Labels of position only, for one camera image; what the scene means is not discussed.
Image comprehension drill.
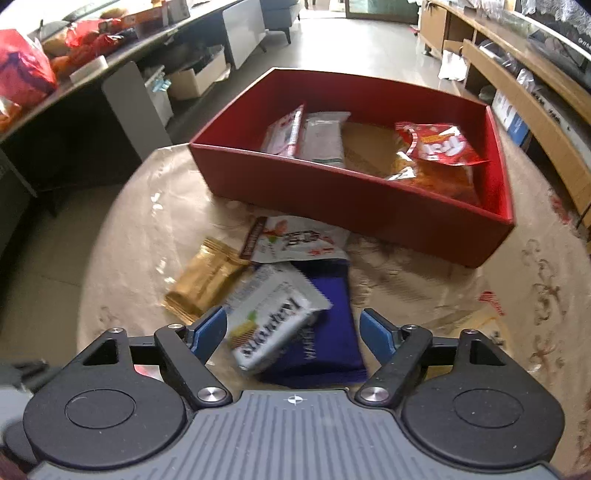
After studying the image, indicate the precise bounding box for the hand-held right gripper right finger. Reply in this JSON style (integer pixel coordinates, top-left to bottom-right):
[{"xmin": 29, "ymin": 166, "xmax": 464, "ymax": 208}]
[{"xmin": 355, "ymin": 308, "xmax": 522, "ymax": 408}]

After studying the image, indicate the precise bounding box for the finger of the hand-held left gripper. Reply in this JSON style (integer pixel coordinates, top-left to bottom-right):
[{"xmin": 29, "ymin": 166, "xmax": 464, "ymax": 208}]
[{"xmin": 11, "ymin": 361, "xmax": 49, "ymax": 393}]

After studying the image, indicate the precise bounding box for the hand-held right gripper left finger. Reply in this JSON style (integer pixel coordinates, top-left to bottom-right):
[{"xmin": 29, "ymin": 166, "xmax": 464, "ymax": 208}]
[{"xmin": 69, "ymin": 305, "xmax": 232, "ymax": 409}]

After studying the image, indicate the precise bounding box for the dark blue snack packet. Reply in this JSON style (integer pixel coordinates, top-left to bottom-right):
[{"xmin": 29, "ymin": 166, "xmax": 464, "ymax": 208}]
[{"xmin": 257, "ymin": 258, "xmax": 369, "ymax": 387}]

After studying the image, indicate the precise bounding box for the gold snack packet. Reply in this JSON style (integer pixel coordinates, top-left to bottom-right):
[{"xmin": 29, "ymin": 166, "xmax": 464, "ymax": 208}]
[{"xmin": 163, "ymin": 237, "xmax": 251, "ymax": 325}]

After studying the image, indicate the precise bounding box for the silver wafer packet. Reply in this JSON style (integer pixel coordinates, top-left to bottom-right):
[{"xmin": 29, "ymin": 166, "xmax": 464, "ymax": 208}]
[{"xmin": 222, "ymin": 263, "xmax": 334, "ymax": 373}]

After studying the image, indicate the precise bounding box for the clear rice cake packet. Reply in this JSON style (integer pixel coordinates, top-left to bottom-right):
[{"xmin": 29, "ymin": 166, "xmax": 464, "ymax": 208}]
[{"xmin": 433, "ymin": 290, "xmax": 514, "ymax": 352}]

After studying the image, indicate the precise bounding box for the white brown-striped meat packet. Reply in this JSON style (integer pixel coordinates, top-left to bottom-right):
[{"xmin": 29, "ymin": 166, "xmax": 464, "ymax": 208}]
[{"xmin": 237, "ymin": 215, "xmax": 352, "ymax": 265}]

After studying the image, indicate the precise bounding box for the red cardboard box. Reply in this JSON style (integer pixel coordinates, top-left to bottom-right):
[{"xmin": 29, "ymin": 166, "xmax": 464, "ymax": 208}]
[{"xmin": 188, "ymin": 67, "xmax": 516, "ymax": 269}]

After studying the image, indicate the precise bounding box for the clear yellow snack bag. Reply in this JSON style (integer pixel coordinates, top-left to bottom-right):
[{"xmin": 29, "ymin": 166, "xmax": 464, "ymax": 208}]
[{"xmin": 385, "ymin": 151, "xmax": 479, "ymax": 206}]

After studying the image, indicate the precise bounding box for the red snack bag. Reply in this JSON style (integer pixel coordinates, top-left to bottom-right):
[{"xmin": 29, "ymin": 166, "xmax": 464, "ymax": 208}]
[{"xmin": 394, "ymin": 121, "xmax": 491, "ymax": 168}]

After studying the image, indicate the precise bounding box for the long silver snack packet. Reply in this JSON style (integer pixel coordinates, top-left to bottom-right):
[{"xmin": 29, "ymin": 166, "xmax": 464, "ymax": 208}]
[{"xmin": 299, "ymin": 112, "xmax": 352, "ymax": 169}]

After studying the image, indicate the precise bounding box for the white red label packet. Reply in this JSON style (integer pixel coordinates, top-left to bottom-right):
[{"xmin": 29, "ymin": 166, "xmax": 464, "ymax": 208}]
[{"xmin": 260, "ymin": 103, "xmax": 306, "ymax": 158}]

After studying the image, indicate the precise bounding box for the long dark desk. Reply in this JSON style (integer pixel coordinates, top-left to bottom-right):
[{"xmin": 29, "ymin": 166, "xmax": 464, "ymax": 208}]
[{"xmin": 0, "ymin": 0, "xmax": 246, "ymax": 224}]

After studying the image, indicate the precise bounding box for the open white storage box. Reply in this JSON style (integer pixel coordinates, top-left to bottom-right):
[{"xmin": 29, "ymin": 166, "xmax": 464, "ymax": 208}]
[{"xmin": 167, "ymin": 48, "xmax": 228, "ymax": 101}]

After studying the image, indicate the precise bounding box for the silver bag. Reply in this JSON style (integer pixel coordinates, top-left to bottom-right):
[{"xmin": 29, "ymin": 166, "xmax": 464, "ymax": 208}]
[{"xmin": 437, "ymin": 48, "xmax": 470, "ymax": 81}]

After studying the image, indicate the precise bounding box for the wooden television cabinet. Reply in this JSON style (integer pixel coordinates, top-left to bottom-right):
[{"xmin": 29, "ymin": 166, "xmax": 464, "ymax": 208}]
[{"xmin": 418, "ymin": 0, "xmax": 591, "ymax": 219}]

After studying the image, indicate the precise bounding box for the white flat box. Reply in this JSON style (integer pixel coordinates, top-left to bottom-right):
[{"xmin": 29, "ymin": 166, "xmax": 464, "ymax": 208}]
[{"xmin": 69, "ymin": 54, "xmax": 108, "ymax": 80}]

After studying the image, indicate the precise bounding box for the orange box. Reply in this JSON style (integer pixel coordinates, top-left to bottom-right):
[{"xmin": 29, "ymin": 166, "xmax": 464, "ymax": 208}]
[{"xmin": 122, "ymin": 2, "xmax": 165, "ymax": 29}]

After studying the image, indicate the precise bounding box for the small red plastic bag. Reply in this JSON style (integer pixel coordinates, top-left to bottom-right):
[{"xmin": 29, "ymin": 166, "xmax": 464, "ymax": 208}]
[{"xmin": 64, "ymin": 21, "xmax": 101, "ymax": 49}]

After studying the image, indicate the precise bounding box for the grey sofa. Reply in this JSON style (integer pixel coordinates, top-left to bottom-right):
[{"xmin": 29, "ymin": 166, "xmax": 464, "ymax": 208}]
[{"xmin": 260, "ymin": 0, "xmax": 302, "ymax": 45}]

